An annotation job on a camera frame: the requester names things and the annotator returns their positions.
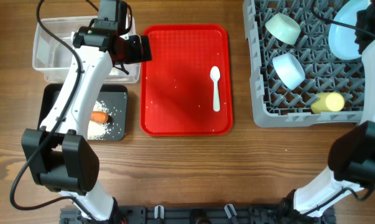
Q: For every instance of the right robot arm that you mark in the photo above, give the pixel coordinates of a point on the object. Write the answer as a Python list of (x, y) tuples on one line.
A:
[(351, 161)]

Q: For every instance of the white rice pile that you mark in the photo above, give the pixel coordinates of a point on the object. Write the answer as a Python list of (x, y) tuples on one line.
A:
[(98, 131)]

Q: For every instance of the black waste tray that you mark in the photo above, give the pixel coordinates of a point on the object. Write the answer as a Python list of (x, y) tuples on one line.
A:
[(112, 95)]

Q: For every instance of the light blue plate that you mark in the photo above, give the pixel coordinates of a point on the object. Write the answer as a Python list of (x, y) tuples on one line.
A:
[(341, 39)]

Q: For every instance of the mint green bowl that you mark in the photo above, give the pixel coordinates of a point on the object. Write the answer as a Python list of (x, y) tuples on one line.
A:
[(283, 28)]

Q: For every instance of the white plastic spoon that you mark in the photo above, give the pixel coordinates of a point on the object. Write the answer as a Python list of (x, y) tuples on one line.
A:
[(215, 76)]

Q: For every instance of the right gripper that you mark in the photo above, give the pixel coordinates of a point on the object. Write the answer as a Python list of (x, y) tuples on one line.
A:
[(365, 20)]

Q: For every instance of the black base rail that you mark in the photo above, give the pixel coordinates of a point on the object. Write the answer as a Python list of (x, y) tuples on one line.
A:
[(228, 214)]

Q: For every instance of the light blue small bowl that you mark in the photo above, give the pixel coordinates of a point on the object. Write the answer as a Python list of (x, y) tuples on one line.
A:
[(289, 70)]

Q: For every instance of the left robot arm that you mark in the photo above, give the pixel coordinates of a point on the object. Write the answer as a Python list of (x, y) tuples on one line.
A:
[(57, 152)]

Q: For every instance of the orange carrot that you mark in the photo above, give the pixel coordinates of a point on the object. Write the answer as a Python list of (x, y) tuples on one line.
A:
[(99, 117)]

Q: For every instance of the clear plastic bin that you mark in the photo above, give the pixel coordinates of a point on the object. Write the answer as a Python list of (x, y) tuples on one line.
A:
[(53, 59)]

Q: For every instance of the red serving tray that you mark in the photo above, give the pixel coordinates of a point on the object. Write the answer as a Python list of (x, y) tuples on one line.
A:
[(176, 88)]

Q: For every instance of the yellow cup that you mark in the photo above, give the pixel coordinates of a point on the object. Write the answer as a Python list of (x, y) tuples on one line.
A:
[(328, 102)]

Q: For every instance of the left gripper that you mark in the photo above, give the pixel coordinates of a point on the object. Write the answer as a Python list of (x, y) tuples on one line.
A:
[(137, 54)]

